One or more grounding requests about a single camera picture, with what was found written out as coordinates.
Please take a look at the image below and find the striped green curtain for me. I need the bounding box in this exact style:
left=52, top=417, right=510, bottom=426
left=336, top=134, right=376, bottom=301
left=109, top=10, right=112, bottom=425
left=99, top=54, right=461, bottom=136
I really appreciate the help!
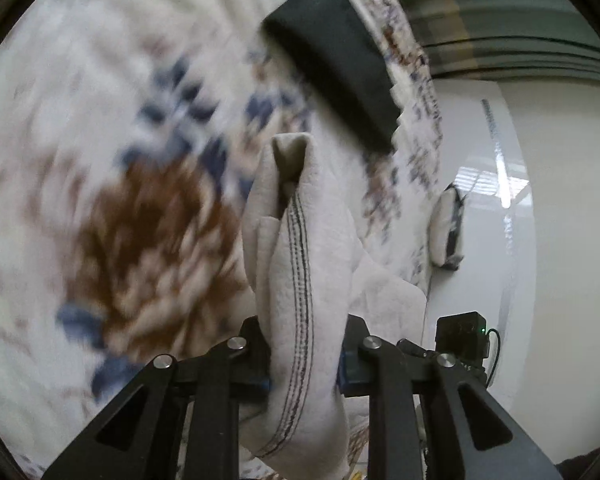
left=384, top=0, right=600, bottom=85

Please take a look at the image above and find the floral printed blanket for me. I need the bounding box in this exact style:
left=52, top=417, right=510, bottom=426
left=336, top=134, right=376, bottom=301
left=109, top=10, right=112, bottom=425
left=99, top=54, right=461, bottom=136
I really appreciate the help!
left=0, top=0, right=443, bottom=480

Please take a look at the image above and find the folded dark cloth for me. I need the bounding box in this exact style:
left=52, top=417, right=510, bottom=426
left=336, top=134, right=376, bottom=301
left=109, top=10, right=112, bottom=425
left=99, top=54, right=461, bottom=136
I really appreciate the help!
left=260, top=0, right=402, bottom=154

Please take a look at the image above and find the white striped cloth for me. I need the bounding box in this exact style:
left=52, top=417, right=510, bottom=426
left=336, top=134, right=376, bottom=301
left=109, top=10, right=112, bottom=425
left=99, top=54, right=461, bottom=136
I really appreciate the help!
left=241, top=132, right=429, bottom=480

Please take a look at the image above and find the white slipper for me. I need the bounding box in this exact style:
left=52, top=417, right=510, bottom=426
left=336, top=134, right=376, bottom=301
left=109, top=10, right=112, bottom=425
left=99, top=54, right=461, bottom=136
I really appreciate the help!
left=427, top=182, right=469, bottom=272

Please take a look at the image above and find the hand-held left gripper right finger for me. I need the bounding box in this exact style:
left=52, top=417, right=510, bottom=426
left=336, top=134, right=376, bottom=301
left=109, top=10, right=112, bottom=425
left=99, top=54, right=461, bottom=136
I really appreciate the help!
left=337, top=314, right=577, bottom=480

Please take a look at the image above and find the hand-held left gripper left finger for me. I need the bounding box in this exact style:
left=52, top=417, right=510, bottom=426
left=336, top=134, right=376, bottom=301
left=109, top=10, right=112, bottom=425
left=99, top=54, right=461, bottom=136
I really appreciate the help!
left=41, top=316, right=272, bottom=480

